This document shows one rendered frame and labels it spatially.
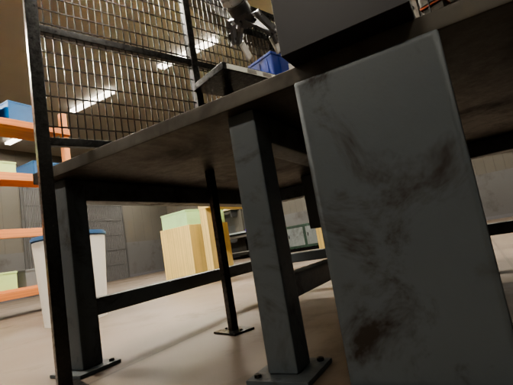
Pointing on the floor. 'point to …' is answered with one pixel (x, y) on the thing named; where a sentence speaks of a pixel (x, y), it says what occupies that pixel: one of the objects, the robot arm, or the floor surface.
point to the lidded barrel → (97, 236)
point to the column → (404, 221)
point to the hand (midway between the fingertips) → (262, 53)
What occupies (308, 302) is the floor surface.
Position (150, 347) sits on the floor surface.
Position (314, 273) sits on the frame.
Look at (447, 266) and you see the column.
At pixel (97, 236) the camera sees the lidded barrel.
